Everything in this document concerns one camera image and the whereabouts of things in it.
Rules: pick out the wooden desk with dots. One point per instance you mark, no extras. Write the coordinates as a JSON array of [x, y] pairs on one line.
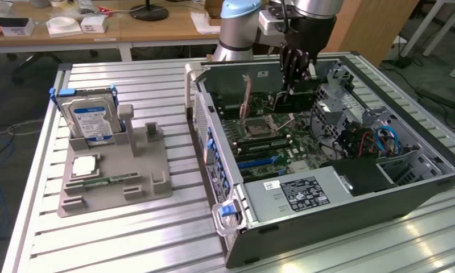
[[136, 31]]

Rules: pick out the silver hard disk blue label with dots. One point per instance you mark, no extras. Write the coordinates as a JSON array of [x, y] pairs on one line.
[[92, 119]]

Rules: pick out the grey power supply unit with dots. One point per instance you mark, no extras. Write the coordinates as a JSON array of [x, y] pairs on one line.
[[288, 196]]

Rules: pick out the black open PC case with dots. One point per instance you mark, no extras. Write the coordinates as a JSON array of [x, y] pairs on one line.
[[326, 236]]

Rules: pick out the blue expansion slot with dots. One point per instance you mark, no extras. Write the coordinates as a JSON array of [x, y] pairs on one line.
[[258, 162]]

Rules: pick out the metal locking lever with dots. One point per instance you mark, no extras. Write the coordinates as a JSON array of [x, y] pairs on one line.
[[287, 120]]

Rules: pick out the white table frame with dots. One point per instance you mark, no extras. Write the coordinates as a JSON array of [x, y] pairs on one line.
[[439, 25]]

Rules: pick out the white paper stack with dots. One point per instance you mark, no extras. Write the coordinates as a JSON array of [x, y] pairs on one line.
[[204, 24]]

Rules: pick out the green RAM stick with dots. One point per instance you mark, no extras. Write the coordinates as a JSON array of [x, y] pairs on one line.
[[109, 179]]

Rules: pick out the hard drive in blue caddy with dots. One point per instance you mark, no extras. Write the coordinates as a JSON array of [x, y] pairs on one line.
[[65, 92]]

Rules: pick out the black installed RAM stick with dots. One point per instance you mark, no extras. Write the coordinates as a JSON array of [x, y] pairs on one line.
[[263, 145]]

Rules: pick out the metal disk bay cage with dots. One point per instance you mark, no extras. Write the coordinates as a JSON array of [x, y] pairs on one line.
[[334, 96]]

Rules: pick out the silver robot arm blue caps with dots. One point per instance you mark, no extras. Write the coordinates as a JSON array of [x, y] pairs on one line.
[[235, 31]]

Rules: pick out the silver CPU chip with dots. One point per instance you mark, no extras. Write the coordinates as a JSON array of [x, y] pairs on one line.
[[84, 165]]

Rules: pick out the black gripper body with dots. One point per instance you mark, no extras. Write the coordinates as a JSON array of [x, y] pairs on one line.
[[312, 34]]

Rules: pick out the green motherboard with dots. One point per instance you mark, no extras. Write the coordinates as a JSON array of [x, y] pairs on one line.
[[299, 142]]

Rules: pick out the grey plastic parts rack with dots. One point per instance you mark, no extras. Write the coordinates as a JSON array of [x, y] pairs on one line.
[[113, 196]]

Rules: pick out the white round tape dispenser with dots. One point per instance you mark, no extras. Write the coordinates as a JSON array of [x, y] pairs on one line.
[[63, 26]]

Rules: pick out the black round lamp base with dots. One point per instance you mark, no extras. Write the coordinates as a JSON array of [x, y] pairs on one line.
[[148, 12]]

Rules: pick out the metal CPU socket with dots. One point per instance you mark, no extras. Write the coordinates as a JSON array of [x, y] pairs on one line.
[[260, 127]]

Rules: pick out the wooden cabinet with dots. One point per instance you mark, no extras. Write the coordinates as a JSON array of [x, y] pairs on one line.
[[375, 28]]

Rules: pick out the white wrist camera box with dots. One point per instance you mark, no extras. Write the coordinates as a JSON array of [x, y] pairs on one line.
[[268, 24]]

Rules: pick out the blue case latch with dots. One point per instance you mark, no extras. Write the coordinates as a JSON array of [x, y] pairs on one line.
[[228, 211]]

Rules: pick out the white labelled cardboard box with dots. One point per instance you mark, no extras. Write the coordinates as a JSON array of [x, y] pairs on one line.
[[93, 24]]

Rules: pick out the white box black top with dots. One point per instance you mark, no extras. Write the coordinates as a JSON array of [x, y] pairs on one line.
[[16, 26]]

